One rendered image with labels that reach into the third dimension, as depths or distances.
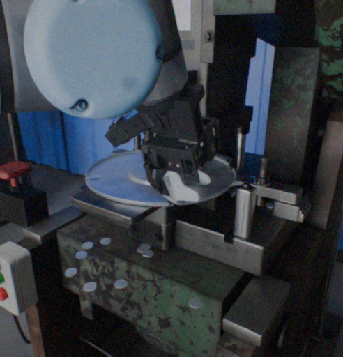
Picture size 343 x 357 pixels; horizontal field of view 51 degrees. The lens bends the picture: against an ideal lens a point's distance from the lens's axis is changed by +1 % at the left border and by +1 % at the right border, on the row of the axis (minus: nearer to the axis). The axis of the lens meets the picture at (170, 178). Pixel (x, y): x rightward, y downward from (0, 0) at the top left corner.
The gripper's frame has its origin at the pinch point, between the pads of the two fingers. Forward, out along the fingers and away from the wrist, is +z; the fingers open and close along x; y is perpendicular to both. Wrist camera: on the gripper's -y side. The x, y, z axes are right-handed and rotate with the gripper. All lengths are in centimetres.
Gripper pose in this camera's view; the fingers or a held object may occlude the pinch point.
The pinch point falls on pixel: (178, 196)
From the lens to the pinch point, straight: 57.5
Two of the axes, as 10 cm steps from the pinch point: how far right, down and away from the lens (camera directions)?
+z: 2.2, 7.0, 6.8
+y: 8.5, 2.0, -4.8
